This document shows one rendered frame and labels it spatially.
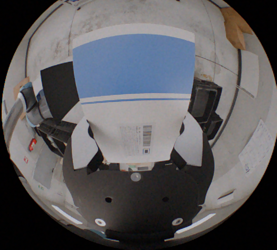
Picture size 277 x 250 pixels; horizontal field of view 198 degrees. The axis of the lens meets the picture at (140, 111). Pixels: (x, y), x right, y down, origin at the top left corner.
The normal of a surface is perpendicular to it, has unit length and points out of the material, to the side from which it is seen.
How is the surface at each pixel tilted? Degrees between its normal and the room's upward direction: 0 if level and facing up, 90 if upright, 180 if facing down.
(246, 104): 90
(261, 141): 90
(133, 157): 0
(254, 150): 90
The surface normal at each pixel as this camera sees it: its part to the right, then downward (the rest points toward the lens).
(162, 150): 0.04, 0.53
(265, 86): -1.00, 0.04
